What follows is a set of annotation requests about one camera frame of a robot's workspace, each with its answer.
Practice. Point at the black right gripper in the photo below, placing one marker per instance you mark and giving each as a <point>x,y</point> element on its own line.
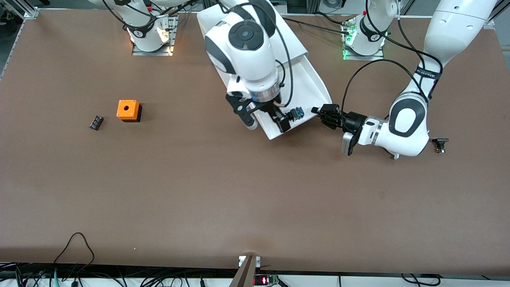
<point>275,111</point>

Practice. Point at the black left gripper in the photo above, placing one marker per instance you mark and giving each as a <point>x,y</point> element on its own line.
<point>351,120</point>

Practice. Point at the orange-capped push button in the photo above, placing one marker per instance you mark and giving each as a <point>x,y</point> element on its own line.
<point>297,114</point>

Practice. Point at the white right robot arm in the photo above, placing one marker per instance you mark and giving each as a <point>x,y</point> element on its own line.
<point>243,52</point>

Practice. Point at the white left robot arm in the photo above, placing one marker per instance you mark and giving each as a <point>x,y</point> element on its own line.
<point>406,119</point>

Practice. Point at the orange box with hole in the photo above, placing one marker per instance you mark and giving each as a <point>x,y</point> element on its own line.
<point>127,109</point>

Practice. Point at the small red LED device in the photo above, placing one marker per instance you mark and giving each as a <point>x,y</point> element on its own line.
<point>261,281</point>

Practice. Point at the small black terminal block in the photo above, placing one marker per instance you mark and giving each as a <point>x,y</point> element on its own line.
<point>96,122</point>

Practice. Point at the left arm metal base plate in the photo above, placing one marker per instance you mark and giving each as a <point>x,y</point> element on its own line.
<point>374,57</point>

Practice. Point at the black flat-headed switch part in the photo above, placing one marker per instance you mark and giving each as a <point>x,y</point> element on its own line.
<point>440,140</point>

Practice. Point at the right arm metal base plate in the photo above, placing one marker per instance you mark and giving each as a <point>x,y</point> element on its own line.
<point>153,53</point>

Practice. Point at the aluminium frame profile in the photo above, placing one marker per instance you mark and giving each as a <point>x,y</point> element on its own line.
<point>30,14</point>
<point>489,24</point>

